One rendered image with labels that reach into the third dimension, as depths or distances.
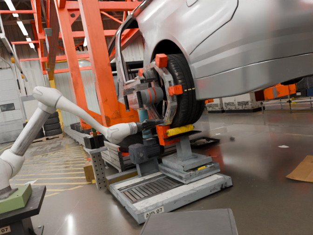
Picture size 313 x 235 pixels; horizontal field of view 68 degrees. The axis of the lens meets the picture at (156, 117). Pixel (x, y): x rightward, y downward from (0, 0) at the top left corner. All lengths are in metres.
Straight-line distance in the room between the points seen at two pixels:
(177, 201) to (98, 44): 1.61
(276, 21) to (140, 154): 1.53
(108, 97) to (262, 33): 1.52
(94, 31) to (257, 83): 1.64
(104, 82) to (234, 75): 1.35
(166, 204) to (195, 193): 0.25
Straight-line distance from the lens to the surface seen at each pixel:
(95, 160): 2.50
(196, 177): 2.03
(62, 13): 4.60
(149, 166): 2.50
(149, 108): 2.28
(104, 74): 2.40
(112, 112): 2.37
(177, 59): 1.97
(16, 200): 1.77
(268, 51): 1.45
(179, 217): 0.99
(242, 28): 1.45
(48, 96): 1.73
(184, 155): 2.16
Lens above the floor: 0.81
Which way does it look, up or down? 4 degrees down
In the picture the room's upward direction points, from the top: 11 degrees counter-clockwise
